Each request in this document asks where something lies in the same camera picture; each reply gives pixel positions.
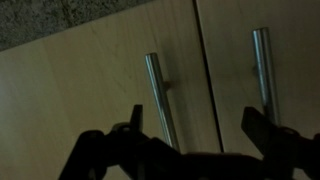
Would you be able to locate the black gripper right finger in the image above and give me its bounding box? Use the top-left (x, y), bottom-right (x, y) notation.
top-left (241, 107), bottom-right (320, 180)

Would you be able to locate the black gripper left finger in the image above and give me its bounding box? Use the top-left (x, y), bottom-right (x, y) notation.
top-left (58, 105), bottom-right (181, 180)

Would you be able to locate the steel cabinet handle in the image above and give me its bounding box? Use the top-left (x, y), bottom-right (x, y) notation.
top-left (252, 27), bottom-right (280, 125)
top-left (145, 53), bottom-right (180, 151)

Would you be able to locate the wooden cabinet door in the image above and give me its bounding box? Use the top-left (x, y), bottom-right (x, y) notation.
top-left (0, 0), bottom-right (220, 180)
top-left (196, 0), bottom-right (320, 158)

